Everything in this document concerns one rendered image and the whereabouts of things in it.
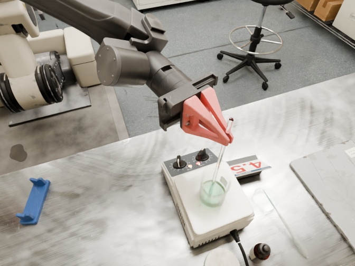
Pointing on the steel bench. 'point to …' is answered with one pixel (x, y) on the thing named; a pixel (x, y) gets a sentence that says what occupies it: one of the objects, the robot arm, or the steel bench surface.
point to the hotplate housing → (194, 240)
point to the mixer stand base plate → (332, 184)
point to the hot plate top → (188, 193)
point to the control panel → (190, 159)
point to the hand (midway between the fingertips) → (226, 138)
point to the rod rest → (34, 201)
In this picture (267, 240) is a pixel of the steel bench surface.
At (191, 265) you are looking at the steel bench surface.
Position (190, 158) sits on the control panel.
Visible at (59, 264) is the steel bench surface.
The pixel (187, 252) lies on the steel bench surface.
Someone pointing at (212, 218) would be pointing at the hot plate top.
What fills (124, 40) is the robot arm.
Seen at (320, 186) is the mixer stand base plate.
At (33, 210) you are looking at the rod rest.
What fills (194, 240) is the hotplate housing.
